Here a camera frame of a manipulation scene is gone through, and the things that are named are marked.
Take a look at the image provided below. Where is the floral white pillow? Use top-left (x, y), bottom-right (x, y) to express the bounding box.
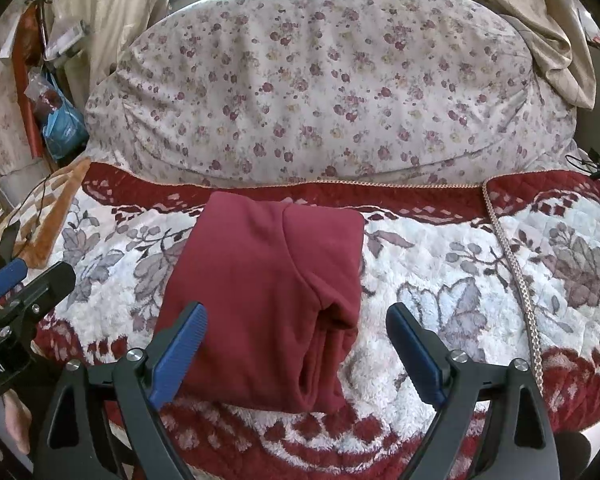
top-left (82, 0), bottom-right (581, 188)

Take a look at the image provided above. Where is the red and white plush blanket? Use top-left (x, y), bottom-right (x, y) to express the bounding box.
top-left (30, 160), bottom-right (600, 480)

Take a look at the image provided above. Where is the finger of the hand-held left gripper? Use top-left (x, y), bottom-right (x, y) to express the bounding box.
top-left (0, 222), bottom-right (28, 306)
top-left (10, 261), bottom-right (77, 331)

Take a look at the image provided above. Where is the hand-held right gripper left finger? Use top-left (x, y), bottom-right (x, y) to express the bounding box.
top-left (32, 301), bottom-right (209, 480)

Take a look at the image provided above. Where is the black cable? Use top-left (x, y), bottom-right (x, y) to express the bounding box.
top-left (565, 142), bottom-right (600, 181)

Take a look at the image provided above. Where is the blue plastic bag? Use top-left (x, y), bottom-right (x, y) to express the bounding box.
top-left (40, 72), bottom-right (90, 161)

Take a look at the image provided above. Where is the red board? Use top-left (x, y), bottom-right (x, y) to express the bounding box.
top-left (12, 5), bottom-right (46, 158)

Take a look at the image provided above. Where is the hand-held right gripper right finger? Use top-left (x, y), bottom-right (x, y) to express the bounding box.
top-left (385, 302), bottom-right (561, 480)

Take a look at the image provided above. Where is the brown patterned blanket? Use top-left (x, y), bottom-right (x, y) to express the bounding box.
top-left (0, 157), bottom-right (92, 273)

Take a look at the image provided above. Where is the person's left forearm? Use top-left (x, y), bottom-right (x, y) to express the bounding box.
top-left (2, 390), bottom-right (33, 456)

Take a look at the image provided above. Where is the dark red garment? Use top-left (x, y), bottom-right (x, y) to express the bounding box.
top-left (152, 190), bottom-right (366, 413)

